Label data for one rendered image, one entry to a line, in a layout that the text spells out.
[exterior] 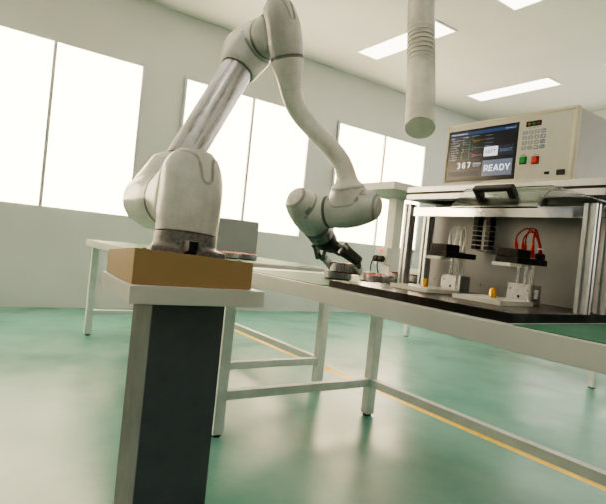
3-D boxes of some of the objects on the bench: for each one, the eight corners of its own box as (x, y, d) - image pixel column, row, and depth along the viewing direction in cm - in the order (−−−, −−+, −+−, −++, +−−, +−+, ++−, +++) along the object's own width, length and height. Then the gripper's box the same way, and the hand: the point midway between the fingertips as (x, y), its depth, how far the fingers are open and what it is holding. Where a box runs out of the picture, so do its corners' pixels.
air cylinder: (458, 293, 161) (460, 275, 161) (440, 290, 167) (441, 273, 167) (468, 293, 164) (470, 276, 164) (450, 290, 170) (452, 274, 170)
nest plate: (499, 305, 127) (500, 300, 127) (451, 297, 140) (452, 292, 140) (533, 306, 136) (533, 302, 136) (485, 298, 148) (485, 294, 148)
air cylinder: (529, 304, 141) (531, 285, 141) (505, 300, 148) (507, 282, 147) (539, 305, 144) (541, 285, 144) (515, 301, 150) (517, 282, 150)
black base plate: (509, 323, 109) (510, 312, 109) (328, 286, 161) (329, 279, 161) (612, 323, 135) (613, 314, 135) (428, 291, 188) (429, 285, 188)
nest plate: (426, 292, 147) (426, 288, 147) (389, 286, 159) (390, 282, 159) (459, 294, 156) (459, 290, 156) (422, 288, 168) (422, 284, 168)
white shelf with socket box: (384, 281, 230) (394, 180, 229) (334, 272, 260) (343, 184, 260) (435, 284, 250) (445, 192, 249) (383, 276, 280) (392, 194, 280)
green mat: (319, 285, 162) (320, 284, 162) (233, 267, 212) (233, 267, 212) (497, 294, 215) (497, 294, 215) (394, 278, 266) (394, 278, 266)
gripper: (289, 241, 174) (316, 275, 190) (349, 247, 161) (372, 283, 177) (298, 224, 177) (323, 258, 193) (357, 228, 164) (379, 265, 180)
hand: (344, 267), depth 183 cm, fingers closed on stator, 11 cm apart
